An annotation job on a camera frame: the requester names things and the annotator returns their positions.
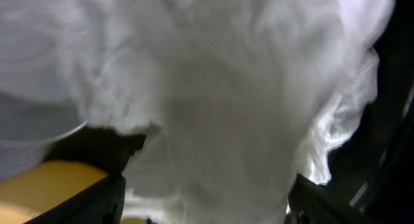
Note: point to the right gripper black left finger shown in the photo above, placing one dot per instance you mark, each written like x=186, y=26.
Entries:
x=101, y=203

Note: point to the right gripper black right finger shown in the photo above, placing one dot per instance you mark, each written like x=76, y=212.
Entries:
x=310, y=203

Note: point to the yellow bowl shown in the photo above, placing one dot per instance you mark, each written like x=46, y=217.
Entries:
x=36, y=191

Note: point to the white paper napkin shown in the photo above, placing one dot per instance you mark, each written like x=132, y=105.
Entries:
x=200, y=88

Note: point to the black round tray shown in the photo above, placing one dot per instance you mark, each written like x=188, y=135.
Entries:
x=372, y=136

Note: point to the grey round plate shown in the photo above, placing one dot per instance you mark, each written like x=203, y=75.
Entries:
x=28, y=128

